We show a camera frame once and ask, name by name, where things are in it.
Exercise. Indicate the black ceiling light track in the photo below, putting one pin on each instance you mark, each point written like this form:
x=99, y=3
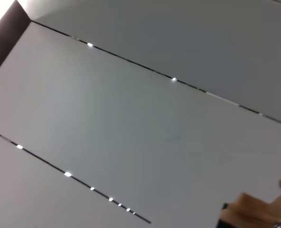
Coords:
x=140, y=66
x=67, y=174

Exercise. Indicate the khaki canvas food bag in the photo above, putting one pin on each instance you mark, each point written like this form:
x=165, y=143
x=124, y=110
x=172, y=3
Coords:
x=256, y=209

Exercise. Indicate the silver metal zipper pull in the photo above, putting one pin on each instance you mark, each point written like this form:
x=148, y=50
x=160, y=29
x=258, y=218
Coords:
x=280, y=225

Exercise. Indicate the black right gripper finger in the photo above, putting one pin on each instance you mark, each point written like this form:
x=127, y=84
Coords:
x=225, y=206
x=245, y=224

